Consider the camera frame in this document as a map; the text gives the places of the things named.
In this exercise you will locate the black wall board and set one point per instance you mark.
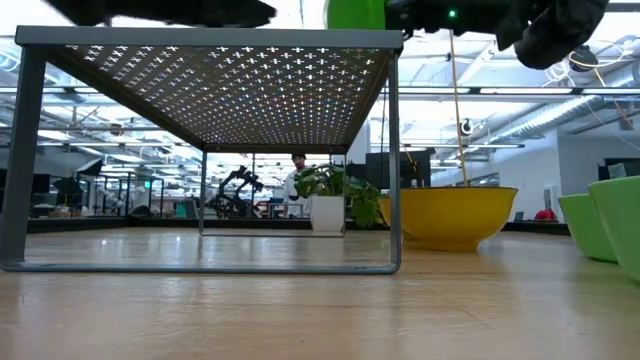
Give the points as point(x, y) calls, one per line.
point(607, 167)

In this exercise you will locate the red object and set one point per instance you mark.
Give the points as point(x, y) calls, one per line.
point(545, 216)

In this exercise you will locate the black studio softbox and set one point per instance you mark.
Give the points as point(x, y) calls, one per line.
point(90, 167)

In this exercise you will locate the round black white camera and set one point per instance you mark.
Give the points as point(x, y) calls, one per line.
point(466, 127)

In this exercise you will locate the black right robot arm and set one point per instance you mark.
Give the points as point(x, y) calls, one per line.
point(550, 35)

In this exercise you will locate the green mini bowl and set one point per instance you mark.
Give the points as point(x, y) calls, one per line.
point(620, 220)
point(580, 225)
point(355, 15)

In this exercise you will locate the green plant in white pot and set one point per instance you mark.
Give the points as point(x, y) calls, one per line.
point(326, 212)

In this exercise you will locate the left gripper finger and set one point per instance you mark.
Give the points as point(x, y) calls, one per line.
point(235, 12)

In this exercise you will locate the black monitor panel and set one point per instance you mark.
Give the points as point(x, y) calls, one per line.
point(420, 175)

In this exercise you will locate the black background robot arm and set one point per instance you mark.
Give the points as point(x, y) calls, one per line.
point(235, 205)

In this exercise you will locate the person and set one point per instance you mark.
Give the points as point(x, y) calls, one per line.
point(292, 187)

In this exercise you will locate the grey perforated metal shelf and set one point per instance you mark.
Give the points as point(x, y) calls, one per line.
point(200, 37)

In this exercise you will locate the black aluminium table frame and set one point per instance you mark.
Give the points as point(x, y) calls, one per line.
point(150, 225)

